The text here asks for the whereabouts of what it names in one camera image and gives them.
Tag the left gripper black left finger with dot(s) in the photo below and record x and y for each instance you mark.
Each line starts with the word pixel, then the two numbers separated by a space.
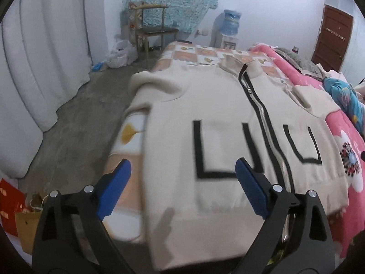
pixel 56 248

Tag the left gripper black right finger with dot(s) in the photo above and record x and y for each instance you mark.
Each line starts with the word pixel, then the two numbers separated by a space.
pixel 295 236

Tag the cream zip-up jacket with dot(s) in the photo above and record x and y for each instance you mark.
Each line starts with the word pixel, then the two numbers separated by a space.
pixel 201 120

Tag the brown paper bag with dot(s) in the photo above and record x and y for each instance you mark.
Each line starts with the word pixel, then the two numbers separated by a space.
pixel 27 222

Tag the pink floral blanket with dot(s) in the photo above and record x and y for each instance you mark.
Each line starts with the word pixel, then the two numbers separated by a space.
pixel 349 221

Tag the checkered orange white bedsheet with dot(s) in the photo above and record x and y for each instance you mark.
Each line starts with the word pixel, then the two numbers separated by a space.
pixel 125 223

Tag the red gift bag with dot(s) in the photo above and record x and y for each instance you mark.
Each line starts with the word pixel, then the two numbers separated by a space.
pixel 12 201

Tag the blue patterned garment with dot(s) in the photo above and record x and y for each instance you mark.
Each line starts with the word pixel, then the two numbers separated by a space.
pixel 344 96

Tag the grey blanket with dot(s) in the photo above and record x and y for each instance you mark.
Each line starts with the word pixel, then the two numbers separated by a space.
pixel 302 65

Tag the blue object on floor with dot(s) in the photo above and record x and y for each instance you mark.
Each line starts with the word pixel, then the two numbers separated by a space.
pixel 97 67

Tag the white plastic bag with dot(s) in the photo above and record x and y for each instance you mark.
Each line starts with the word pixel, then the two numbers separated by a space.
pixel 122 54

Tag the white curtain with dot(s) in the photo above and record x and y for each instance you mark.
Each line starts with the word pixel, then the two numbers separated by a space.
pixel 44 61

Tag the dark red wooden door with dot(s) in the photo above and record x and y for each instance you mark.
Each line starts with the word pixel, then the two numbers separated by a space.
pixel 333 39

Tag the white water dispenser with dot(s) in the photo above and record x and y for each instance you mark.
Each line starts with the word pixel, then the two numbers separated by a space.
pixel 226 42

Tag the wooden chair black seat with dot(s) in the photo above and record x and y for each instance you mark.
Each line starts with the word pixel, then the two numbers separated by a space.
pixel 144 32

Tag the blue water bottle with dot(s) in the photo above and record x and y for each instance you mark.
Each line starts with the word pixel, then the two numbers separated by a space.
pixel 231 23

